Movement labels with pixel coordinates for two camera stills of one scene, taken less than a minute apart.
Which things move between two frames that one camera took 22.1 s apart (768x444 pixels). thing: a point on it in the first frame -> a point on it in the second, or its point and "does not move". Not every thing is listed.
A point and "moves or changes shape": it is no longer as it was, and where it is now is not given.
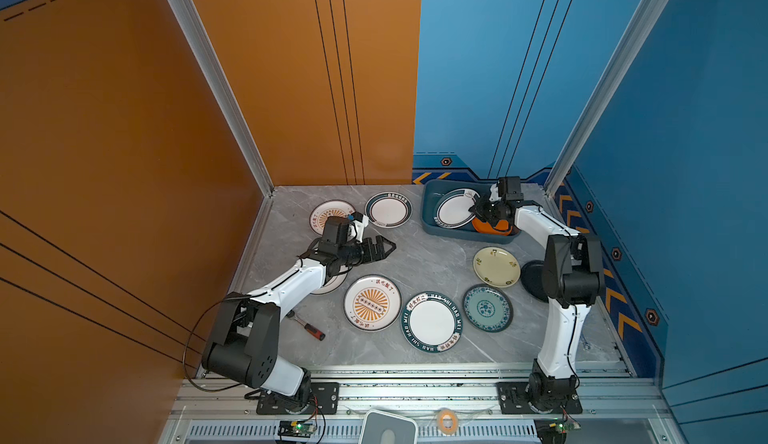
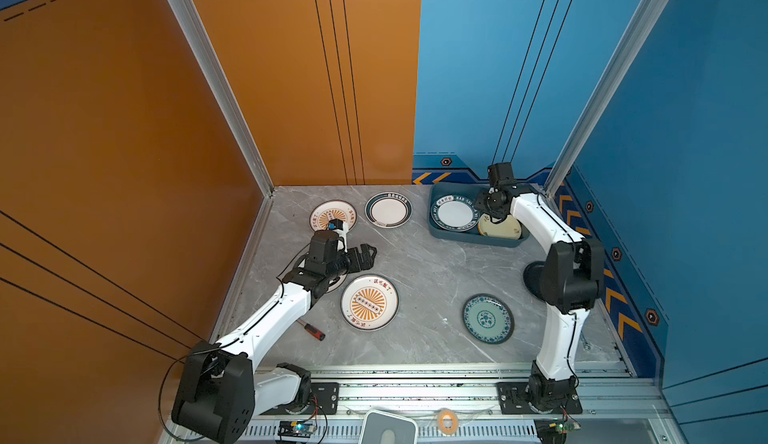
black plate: (532, 278) does not move
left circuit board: (296, 429) does not move
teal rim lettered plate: (431, 322) -> (455, 213)
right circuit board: (563, 426) does not move
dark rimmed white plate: (388, 210) does not move
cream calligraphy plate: (496, 266) moves or changes shape
